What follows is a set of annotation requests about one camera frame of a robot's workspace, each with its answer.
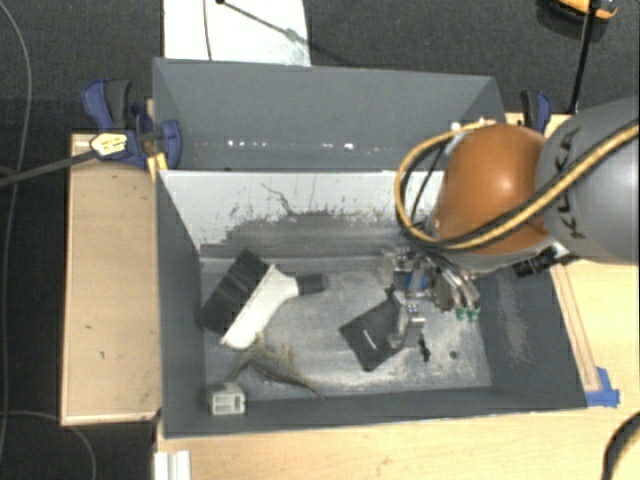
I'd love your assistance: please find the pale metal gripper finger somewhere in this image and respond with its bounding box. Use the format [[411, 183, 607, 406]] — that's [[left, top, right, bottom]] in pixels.
[[404, 302, 428, 351], [385, 307, 408, 350]]

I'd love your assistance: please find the black flat packet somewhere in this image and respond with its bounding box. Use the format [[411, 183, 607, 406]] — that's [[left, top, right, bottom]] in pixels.
[[338, 287, 407, 373]]

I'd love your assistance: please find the brown toy lizard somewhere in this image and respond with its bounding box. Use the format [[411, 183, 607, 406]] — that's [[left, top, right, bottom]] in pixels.
[[227, 334, 327, 402]]

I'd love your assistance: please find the small white plastic box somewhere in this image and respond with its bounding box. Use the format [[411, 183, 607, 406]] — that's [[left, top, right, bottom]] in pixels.
[[206, 381, 248, 417]]

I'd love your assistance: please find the grey metal bin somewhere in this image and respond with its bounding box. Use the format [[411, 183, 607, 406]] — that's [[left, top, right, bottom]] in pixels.
[[150, 56, 589, 440]]

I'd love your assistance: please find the pale wood board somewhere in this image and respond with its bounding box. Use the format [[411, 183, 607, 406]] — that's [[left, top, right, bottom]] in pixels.
[[59, 132, 162, 427]]

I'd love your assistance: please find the black cylinder on white bracket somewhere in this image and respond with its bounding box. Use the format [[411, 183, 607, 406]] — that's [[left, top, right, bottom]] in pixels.
[[511, 245, 572, 278]]

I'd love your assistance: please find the white-handled black brush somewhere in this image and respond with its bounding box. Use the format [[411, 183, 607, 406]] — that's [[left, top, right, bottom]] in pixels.
[[198, 248, 331, 351]]

